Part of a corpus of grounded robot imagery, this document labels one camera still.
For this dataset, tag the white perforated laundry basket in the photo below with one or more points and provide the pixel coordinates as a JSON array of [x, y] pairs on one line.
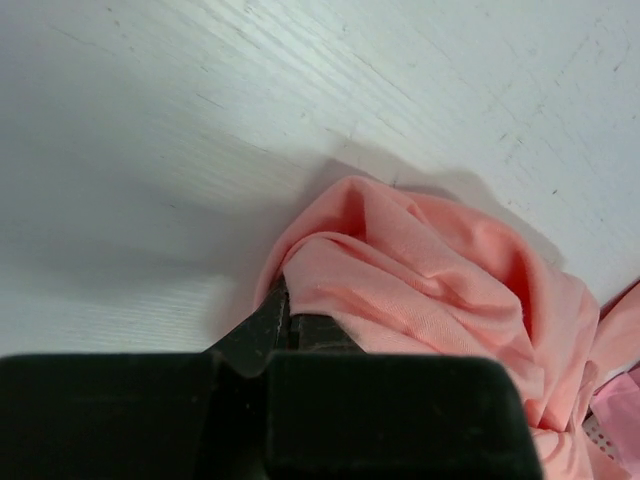
[[598, 437]]

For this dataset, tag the salmon pink t shirt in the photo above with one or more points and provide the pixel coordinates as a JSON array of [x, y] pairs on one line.
[[404, 272]]

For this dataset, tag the light pink t shirt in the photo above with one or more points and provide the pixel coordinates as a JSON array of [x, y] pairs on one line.
[[616, 406]]

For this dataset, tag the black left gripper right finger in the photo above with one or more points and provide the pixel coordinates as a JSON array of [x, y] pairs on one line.
[[319, 334]]

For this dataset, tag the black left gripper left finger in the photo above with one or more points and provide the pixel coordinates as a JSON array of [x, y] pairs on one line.
[[247, 347]]

